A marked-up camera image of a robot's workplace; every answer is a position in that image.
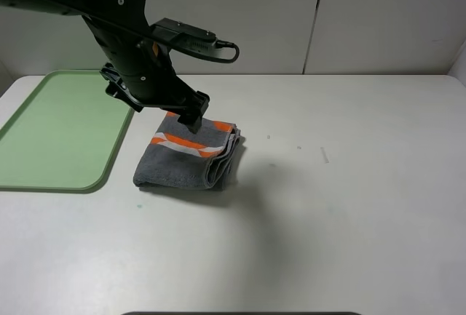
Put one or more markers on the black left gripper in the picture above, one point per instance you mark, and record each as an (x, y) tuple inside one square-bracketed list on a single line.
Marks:
[(143, 77)]

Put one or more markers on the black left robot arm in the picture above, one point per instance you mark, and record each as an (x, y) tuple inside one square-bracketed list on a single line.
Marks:
[(129, 15)]

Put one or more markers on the green plastic tray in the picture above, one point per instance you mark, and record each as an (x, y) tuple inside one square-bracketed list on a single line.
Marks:
[(64, 136)]

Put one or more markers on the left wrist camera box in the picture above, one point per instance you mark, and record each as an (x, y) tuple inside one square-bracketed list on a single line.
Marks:
[(185, 36)]

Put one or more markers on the grey towel with orange stripe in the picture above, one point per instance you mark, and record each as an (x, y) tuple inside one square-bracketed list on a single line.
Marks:
[(178, 158)]

